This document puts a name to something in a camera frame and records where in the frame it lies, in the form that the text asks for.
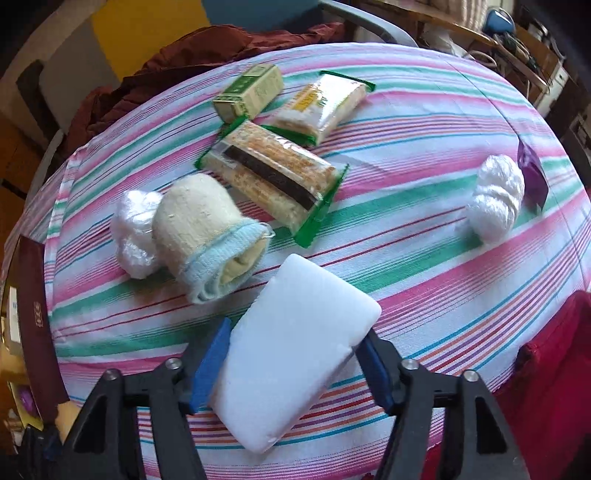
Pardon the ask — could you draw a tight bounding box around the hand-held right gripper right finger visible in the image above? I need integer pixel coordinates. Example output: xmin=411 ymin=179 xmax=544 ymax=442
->
xmin=355 ymin=331 xmax=532 ymax=480

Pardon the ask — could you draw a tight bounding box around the cracker packet with yellow label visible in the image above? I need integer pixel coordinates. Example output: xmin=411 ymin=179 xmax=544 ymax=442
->
xmin=261 ymin=70 xmax=377 ymax=147

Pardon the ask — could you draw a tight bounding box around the white plastic bag ball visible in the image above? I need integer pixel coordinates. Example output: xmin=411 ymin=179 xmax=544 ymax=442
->
xmin=464 ymin=154 xmax=526 ymax=245
xmin=110 ymin=189 xmax=163 ymax=280

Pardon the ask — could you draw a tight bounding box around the red garment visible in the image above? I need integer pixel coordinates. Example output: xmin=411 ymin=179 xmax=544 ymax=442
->
xmin=425 ymin=291 xmax=591 ymax=480

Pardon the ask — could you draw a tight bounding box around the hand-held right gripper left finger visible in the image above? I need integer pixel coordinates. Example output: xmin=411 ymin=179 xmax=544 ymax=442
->
xmin=65 ymin=318 xmax=232 ymax=480

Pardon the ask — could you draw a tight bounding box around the white cabinet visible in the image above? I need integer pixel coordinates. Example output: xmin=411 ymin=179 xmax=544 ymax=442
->
xmin=538 ymin=60 xmax=570 ymax=117

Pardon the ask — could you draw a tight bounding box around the gold tin box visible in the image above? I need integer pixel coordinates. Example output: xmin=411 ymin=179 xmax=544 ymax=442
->
xmin=0 ymin=234 xmax=70 ymax=425

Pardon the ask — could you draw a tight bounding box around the striped tablecloth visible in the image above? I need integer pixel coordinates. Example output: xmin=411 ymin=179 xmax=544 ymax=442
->
xmin=0 ymin=42 xmax=591 ymax=480

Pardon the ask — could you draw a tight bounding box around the cracker packet with dark stripe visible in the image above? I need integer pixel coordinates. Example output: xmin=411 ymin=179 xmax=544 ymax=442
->
xmin=195 ymin=116 xmax=350 ymax=247

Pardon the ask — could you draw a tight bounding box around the wooden wardrobe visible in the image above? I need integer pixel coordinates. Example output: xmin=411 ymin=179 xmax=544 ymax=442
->
xmin=0 ymin=111 xmax=44 ymax=204

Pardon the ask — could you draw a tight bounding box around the white soap bar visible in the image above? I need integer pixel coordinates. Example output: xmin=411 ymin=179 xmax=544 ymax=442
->
xmin=208 ymin=253 xmax=383 ymax=453

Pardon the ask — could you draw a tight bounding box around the wooden side desk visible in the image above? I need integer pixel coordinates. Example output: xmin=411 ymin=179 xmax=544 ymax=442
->
xmin=360 ymin=0 xmax=550 ymax=93

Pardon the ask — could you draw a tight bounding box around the purple foil packet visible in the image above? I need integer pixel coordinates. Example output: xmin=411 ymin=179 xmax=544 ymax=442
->
xmin=517 ymin=138 xmax=550 ymax=216

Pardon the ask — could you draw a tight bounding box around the grey yellow blue chair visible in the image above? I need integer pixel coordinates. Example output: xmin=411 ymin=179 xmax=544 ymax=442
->
xmin=14 ymin=0 xmax=419 ymax=204

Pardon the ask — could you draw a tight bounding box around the cream rolled sock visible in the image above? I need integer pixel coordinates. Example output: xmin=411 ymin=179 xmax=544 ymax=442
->
xmin=152 ymin=173 xmax=274 ymax=305

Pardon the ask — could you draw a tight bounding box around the blue round appliance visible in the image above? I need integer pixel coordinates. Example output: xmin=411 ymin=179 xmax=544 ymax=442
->
xmin=482 ymin=9 xmax=516 ymax=36

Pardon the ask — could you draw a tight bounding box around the small green carton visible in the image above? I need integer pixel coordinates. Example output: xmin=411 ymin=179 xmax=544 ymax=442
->
xmin=211 ymin=64 xmax=284 ymax=124

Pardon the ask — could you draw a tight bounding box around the maroon jacket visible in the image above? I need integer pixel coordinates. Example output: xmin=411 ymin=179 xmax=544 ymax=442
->
xmin=65 ymin=21 xmax=347 ymax=158

